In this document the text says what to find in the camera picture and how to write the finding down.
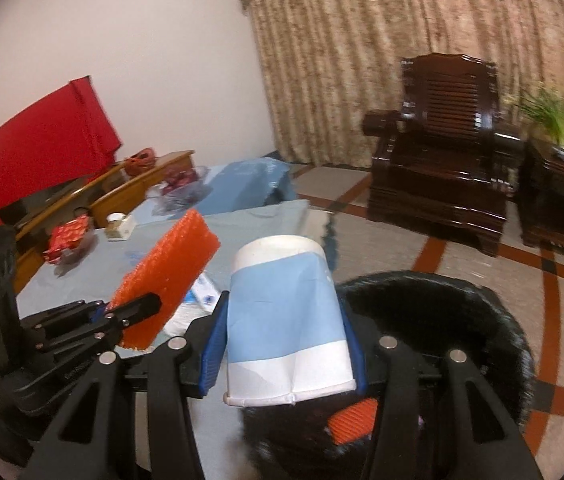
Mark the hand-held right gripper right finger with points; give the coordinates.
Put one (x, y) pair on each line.
(355, 355)

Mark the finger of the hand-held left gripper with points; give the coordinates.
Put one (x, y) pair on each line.
(77, 337)
(137, 307)

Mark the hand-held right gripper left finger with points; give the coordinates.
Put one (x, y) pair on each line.
(212, 355)

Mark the white tissue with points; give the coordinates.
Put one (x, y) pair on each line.
(184, 320)

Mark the orange textured sponge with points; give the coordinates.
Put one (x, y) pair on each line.
(172, 265)

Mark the orange bubble wrap piece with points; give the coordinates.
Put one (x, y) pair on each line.
(356, 420)

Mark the white and blue paper cup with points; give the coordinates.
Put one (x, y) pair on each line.
(282, 320)

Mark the trash bin with black bag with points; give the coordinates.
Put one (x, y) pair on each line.
(436, 300)

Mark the large light blue tablecloth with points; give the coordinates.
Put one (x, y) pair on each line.
(87, 270)

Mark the clear glass dish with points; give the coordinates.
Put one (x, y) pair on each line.
(79, 260)

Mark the beige tissue box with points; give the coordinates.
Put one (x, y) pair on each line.
(121, 230)

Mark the red patterned packet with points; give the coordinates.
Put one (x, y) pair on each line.
(67, 237)

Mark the wooden cabinet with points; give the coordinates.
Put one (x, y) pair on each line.
(127, 195)

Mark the clear glass fruit bowl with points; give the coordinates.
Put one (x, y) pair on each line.
(182, 200)

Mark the red cloth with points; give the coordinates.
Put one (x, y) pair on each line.
(27, 150)

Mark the orange basket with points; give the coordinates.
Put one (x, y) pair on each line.
(139, 162)

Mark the small light blue tablecloth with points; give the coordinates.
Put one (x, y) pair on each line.
(242, 185)

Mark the dark wooden armchair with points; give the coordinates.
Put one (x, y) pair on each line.
(436, 160)

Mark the dark wooden side table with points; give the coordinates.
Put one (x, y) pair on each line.
(556, 200)

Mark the beige patterned curtain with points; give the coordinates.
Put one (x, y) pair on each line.
(361, 60)

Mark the green potted plant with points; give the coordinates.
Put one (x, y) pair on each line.
(561, 120)

